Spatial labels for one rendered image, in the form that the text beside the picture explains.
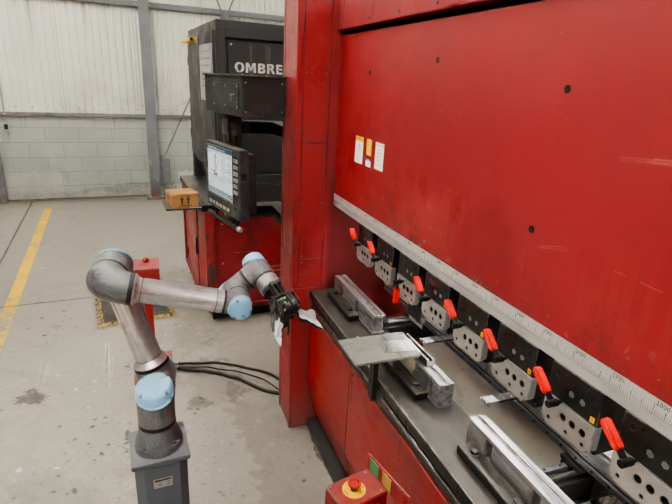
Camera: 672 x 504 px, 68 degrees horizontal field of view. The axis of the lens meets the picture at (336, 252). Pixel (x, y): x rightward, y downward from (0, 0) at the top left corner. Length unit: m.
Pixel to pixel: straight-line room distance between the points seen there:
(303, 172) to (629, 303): 1.71
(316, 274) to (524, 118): 1.60
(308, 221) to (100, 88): 6.33
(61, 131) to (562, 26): 7.86
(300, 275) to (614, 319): 1.77
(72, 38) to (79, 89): 0.69
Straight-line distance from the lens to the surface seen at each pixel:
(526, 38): 1.39
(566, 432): 1.36
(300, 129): 2.45
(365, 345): 1.92
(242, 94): 2.51
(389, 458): 2.02
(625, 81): 1.16
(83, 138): 8.60
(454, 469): 1.64
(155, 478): 1.85
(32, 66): 8.58
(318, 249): 2.61
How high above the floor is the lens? 1.94
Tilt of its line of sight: 19 degrees down
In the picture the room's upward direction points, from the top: 3 degrees clockwise
